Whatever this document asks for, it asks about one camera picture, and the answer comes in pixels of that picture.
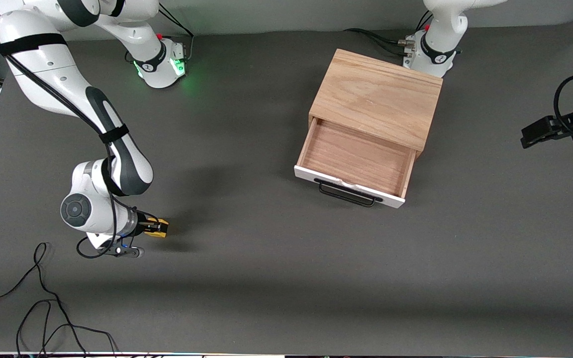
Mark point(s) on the dark gray table cover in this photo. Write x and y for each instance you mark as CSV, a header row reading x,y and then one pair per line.
x,y
266,273

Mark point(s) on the wooden drawer cabinet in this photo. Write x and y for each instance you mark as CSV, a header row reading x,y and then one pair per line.
x,y
376,89

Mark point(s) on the yellow cube block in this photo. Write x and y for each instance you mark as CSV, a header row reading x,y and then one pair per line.
x,y
161,234

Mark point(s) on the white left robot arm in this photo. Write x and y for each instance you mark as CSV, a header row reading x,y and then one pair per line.
x,y
440,25

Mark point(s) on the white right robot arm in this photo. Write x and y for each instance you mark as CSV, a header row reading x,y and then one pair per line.
x,y
47,64

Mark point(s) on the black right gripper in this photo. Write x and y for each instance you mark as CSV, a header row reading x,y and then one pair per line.
x,y
142,223

